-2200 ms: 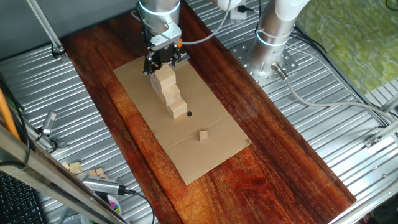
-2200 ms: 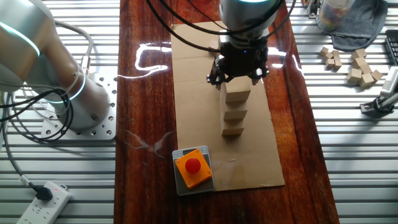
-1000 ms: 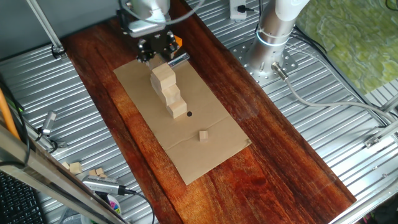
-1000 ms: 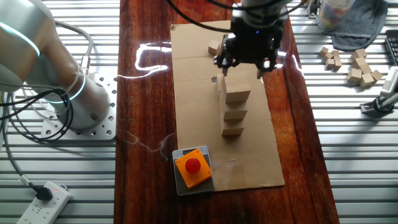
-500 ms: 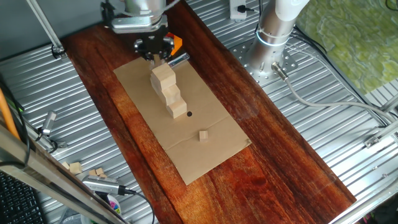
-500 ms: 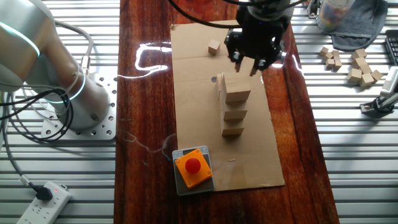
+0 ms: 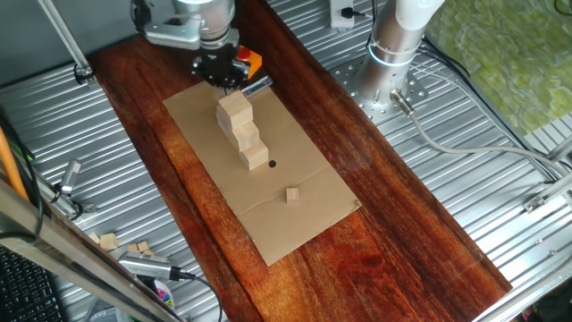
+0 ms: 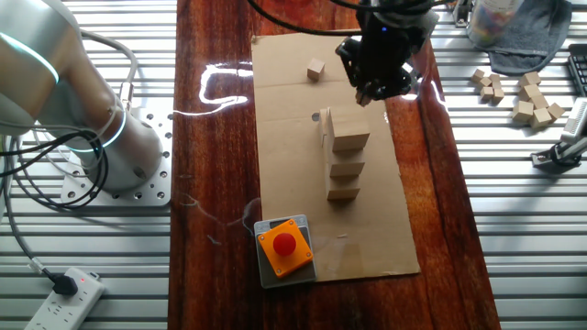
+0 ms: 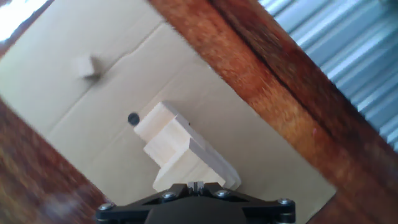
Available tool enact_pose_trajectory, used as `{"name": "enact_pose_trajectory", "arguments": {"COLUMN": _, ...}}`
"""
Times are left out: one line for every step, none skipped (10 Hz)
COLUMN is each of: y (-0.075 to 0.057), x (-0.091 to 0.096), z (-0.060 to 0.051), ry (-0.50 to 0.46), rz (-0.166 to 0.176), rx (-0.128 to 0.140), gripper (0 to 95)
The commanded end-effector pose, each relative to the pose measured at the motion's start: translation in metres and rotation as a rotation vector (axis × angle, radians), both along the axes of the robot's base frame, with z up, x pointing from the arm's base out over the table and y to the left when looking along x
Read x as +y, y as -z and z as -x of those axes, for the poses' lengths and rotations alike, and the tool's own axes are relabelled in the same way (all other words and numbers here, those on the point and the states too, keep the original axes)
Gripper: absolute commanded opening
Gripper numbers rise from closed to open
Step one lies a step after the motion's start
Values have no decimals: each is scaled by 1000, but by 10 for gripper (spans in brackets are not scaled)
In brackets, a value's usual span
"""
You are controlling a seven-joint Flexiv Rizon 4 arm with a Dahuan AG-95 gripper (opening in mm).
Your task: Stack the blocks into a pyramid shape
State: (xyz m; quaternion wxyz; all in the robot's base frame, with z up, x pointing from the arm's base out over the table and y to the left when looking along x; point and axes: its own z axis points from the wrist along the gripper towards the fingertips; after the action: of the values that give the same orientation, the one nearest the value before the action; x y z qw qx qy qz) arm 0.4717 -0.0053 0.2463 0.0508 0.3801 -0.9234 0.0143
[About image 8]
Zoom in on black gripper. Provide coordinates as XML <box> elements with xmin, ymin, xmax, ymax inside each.
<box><xmin>334</xmin><ymin>11</ymin><xmax>427</xmax><ymax>107</ymax></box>

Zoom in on large wooden cube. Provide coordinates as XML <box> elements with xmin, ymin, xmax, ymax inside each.
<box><xmin>326</xmin><ymin>148</ymin><xmax>367</xmax><ymax>179</ymax></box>
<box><xmin>325</xmin><ymin>174</ymin><xmax>361</xmax><ymax>201</ymax></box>
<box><xmin>325</xmin><ymin>107</ymin><xmax>371</xmax><ymax>154</ymax></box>
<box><xmin>318</xmin><ymin>107</ymin><xmax>329</xmax><ymax>149</ymax></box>

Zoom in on brown cardboard sheet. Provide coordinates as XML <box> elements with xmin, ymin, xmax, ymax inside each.
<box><xmin>250</xmin><ymin>31</ymin><xmax>422</xmax><ymax>283</ymax></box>

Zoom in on dark grey towel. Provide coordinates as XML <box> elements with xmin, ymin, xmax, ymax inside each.
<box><xmin>485</xmin><ymin>0</ymin><xmax>574</xmax><ymax>77</ymax></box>

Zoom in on orange emergency stop button box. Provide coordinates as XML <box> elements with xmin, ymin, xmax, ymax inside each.
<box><xmin>257</xmin><ymin>218</ymin><xmax>315</xmax><ymax>280</ymax></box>

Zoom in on reddish brown wooden board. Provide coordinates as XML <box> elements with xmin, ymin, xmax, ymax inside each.
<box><xmin>167</xmin><ymin>0</ymin><xmax>504</xmax><ymax>330</ymax></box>

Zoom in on black keyboard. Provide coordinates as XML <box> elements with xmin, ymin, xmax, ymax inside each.
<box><xmin>567</xmin><ymin>43</ymin><xmax>587</xmax><ymax>98</ymax></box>

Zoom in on orange emergency stop button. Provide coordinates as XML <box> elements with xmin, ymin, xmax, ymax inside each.
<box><xmin>253</xmin><ymin>214</ymin><xmax>318</xmax><ymax>290</ymax></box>

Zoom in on silver robot mounting plate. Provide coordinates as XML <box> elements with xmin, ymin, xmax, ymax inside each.
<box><xmin>60</xmin><ymin>107</ymin><xmax>174</xmax><ymax>207</ymax></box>

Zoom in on white power strip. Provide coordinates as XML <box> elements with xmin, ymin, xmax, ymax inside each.
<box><xmin>23</xmin><ymin>267</ymin><xmax>107</xmax><ymax>330</ymax></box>

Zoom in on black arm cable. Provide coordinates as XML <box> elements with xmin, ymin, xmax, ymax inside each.
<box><xmin>327</xmin><ymin>0</ymin><xmax>458</xmax><ymax>14</ymax></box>
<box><xmin>247</xmin><ymin>0</ymin><xmax>363</xmax><ymax>38</ymax></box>

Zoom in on small dark metal bracket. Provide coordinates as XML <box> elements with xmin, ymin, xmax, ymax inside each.
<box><xmin>451</xmin><ymin>0</ymin><xmax>474</xmax><ymax>28</ymax></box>

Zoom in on metal camera stand bracket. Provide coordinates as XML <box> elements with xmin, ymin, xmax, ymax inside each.
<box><xmin>530</xmin><ymin>136</ymin><xmax>587</xmax><ymax>175</ymax></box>

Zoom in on silver camera on stand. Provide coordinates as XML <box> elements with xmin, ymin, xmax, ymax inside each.
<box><xmin>559</xmin><ymin>95</ymin><xmax>587</xmax><ymax>147</ymax></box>

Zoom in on grey cable with metal connector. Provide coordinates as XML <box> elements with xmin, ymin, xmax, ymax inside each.
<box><xmin>75</xmin><ymin>27</ymin><xmax>139</xmax><ymax>111</ymax></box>

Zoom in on black cable bundle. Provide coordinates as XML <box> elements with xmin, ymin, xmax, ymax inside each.
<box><xmin>0</xmin><ymin>130</ymin><xmax>112</xmax><ymax>212</ymax></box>

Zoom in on power cord with black plug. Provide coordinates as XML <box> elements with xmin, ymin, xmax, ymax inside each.
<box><xmin>2</xmin><ymin>181</ymin><xmax>80</xmax><ymax>297</ymax></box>

